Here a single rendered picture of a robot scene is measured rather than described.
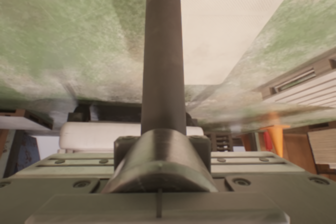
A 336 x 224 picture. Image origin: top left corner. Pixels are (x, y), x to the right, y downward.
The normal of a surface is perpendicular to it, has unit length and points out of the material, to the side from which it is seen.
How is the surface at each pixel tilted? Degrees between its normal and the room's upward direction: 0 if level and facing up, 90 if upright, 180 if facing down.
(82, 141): 85
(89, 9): 0
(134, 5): 0
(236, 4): 0
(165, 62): 90
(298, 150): 90
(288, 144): 90
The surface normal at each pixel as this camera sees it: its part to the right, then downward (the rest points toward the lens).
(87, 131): 0.19, -0.36
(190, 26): 0.01, 0.94
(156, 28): -0.32, -0.31
